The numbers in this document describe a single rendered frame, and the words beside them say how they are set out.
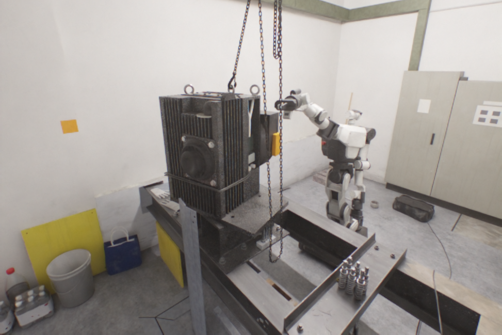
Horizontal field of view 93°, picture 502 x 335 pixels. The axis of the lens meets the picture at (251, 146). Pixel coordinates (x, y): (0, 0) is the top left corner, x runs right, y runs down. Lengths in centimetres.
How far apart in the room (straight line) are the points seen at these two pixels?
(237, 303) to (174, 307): 71
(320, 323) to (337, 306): 14
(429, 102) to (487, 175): 104
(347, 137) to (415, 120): 202
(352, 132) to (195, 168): 121
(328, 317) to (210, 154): 99
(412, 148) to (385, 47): 152
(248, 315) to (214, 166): 88
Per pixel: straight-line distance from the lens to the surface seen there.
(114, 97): 238
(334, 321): 142
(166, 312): 230
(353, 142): 202
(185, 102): 153
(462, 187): 397
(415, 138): 393
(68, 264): 268
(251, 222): 151
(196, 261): 156
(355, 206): 229
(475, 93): 375
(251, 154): 168
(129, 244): 259
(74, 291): 253
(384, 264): 178
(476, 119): 377
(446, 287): 182
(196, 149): 140
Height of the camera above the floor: 177
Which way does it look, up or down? 18 degrees down
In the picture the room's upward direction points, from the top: straight up
